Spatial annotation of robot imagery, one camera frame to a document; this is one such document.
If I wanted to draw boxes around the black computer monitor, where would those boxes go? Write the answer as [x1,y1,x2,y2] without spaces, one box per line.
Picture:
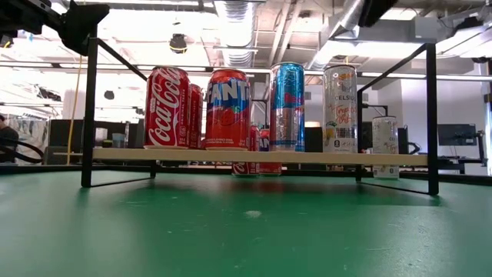
[398,127,409,155]
[437,123,478,147]

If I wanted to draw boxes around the silver corrugated duct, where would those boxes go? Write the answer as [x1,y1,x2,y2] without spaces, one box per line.
[213,0,258,69]

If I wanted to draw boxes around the black metal rack frame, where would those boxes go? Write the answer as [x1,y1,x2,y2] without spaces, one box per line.
[357,102,389,128]

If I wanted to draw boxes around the person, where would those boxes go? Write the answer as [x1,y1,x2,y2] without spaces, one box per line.
[0,114,20,165]

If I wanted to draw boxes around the Coca-Cola can with dark figure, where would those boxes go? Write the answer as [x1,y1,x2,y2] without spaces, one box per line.
[144,65,192,150]

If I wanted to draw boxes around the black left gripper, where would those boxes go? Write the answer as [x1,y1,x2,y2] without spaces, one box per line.
[0,0,111,57]

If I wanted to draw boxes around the black dome ceiling camera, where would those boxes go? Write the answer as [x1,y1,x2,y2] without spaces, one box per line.
[169,33,188,55]

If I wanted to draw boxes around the wooden shelf with black frame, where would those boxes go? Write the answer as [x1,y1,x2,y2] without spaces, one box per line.
[80,37,440,196]

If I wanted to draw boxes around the blue silver Red Bull can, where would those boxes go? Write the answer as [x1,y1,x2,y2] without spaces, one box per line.
[269,62,306,153]

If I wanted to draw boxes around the yellow cable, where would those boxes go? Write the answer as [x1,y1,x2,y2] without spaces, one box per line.
[65,55,84,166]

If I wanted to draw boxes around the black desk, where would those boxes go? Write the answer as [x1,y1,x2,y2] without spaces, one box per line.
[417,155,488,175]

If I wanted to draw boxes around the black cable loop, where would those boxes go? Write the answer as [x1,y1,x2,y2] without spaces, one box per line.
[0,136,45,165]

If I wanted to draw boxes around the green table mat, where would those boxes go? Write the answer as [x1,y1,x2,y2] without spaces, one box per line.
[0,169,492,277]

